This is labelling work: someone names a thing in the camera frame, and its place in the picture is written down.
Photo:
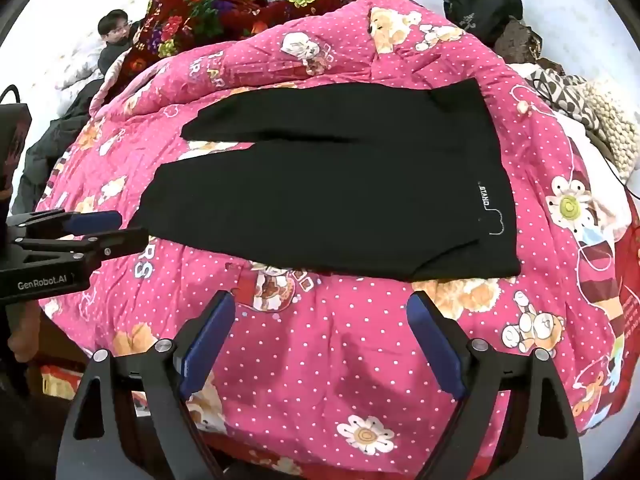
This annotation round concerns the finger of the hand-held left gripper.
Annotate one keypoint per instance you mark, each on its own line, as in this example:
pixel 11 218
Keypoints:
pixel 92 221
pixel 117 245

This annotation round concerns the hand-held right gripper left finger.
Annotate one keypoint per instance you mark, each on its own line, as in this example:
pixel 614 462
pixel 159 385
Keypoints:
pixel 212 342

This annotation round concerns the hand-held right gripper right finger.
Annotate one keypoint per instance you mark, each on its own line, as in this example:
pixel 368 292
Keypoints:
pixel 430 342

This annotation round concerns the black pants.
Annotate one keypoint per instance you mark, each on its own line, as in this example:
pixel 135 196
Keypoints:
pixel 325 200

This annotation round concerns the dark jacket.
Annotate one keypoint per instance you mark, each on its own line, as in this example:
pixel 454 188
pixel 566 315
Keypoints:
pixel 55 150

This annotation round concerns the pink dotted bear quilt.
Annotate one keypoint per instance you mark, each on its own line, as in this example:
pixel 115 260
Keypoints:
pixel 325 350

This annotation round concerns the white pillow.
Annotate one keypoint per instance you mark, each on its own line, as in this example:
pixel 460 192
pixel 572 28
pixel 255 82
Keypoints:
pixel 75 67

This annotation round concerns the red floral blanket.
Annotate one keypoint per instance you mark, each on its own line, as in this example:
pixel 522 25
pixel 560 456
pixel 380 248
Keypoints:
pixel 200 15

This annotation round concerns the grey white patterned cloth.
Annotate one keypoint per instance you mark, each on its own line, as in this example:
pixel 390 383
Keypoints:
pixel 562 92

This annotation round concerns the cream knitted cushion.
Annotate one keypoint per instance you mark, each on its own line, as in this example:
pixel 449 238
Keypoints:
pixel 617 125

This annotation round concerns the brown cloth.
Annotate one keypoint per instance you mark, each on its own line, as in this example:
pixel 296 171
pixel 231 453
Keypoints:
pixel 517 42

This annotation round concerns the black backpack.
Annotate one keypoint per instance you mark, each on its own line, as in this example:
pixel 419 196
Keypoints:
pixel 480 0

